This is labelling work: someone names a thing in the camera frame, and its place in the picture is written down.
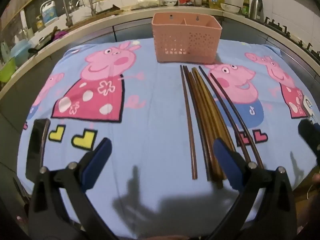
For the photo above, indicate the small patterned bowl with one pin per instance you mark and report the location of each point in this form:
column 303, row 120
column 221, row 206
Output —
column 171, row 2

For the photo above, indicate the purple cloth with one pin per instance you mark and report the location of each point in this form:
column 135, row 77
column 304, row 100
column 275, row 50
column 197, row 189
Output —
column 60, row 34

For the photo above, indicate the black smartphone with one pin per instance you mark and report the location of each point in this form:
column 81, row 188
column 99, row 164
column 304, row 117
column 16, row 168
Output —
column 37, row 145

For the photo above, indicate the black stove grate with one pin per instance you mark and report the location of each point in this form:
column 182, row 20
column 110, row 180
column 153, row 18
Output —
column 292, row 33

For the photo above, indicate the wooden chopping board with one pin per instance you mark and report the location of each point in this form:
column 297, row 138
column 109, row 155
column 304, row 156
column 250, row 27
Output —
column 100, row 14

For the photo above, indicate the pink perforated plastic basket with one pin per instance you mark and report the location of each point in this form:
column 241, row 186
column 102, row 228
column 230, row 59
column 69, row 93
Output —
column 186, row 38

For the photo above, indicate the large chrome sink faucet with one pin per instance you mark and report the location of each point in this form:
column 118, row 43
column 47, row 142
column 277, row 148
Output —
column 86, row 0

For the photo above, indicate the thin chrome faucet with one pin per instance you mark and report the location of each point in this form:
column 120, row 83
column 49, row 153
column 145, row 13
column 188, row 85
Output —
column 65, row 10

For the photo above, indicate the reddish brown wooden chopstick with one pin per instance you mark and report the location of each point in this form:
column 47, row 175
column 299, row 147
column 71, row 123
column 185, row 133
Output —
column 188, row 110

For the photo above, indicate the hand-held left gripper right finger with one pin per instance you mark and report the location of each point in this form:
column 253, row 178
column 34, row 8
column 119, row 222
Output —
column 225, row 155

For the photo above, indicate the blue plastic basin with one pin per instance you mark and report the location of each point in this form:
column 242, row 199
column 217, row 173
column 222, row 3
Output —
column 20, row 52

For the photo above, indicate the green plastic basin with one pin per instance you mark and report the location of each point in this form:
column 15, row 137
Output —
column 7, row 70

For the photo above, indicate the blue cartoon pig printed blanket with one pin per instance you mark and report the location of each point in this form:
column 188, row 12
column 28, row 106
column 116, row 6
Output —
column 150, row 120

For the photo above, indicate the blue detergent bottle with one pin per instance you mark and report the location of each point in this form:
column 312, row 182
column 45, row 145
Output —
column 48, row 12

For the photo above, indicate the white bowl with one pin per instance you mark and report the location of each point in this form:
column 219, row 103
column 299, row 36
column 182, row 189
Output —
column 230, row 8

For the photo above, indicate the small white device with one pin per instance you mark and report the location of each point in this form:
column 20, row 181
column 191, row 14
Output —
column 308, row 105

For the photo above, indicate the black frying pan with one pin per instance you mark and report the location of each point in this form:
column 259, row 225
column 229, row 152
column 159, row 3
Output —
column 41, row 43

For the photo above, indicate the green glass bottle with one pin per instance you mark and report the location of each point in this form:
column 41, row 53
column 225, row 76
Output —
column 246, row 5

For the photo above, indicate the steel thermos kettle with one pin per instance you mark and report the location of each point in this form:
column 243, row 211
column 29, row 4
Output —
column 257, row 7

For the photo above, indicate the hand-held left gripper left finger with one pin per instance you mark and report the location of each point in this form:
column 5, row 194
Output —
column 105, row 150

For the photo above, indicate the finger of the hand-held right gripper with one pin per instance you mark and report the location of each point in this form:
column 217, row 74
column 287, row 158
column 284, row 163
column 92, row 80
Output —
column 308, row 133

